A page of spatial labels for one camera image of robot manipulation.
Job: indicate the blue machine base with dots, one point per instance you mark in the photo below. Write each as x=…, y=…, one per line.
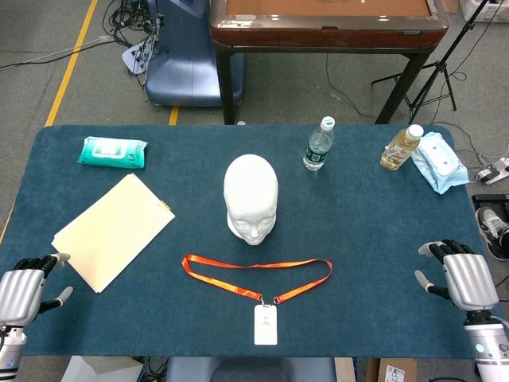
x=183, y=67

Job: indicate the grey black sneaker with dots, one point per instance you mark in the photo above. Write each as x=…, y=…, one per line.
x=493, y=232

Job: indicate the white cardboard box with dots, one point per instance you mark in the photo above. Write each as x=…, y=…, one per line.
x=99, y=370

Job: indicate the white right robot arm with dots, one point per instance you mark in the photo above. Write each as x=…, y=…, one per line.
x=491, y=350

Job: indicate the green wet wipes pack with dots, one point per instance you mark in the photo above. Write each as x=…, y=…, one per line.
x=111, y=152

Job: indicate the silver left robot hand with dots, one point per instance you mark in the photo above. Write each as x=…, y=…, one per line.
x=22, y=292

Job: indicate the white storage boxes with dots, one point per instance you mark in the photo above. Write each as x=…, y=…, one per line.
x=483, y=10

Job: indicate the black pedal device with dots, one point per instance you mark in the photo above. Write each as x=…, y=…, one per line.
x=489, y=200

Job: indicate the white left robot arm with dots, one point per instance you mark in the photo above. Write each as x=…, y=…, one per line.
x=10, y=350

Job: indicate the yellow tea drink bottle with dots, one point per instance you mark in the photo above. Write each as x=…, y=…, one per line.
x=397, y=153

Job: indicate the brown mahjong table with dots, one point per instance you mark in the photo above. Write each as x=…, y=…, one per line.
x=326, y=28

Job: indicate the white ID badge holder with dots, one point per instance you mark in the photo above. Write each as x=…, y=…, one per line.
x=265, y=326

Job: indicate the white socket board with plugs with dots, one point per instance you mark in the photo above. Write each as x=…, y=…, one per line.
x=137, y=57

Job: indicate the dark blue table cloth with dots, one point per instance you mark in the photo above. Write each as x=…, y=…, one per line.
x=358, y=238

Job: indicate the black tripod stand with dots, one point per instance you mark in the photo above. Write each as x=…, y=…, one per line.
x=437, y=67

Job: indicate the white power strip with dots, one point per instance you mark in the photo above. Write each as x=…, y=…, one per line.
x=493, y=172

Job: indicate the brown cardboard box with label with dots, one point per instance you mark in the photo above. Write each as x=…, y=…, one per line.
x=391, y=372

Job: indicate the blue grey robot torso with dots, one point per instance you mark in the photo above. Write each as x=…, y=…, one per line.
x=250, y=370

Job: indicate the cream paper notebook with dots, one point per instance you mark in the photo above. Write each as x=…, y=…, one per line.
x=113, y=232

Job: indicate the white foam mannequin head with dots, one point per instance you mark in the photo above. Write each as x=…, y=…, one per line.
x=250, y=191

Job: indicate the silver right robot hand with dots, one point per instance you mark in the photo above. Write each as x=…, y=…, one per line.
x=471, y=282

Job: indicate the clear water bottle green label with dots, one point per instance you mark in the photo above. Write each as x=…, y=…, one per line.
x=317, y=151

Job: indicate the light blue wet wipes pack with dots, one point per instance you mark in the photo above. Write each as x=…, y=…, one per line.
x=439, y=163

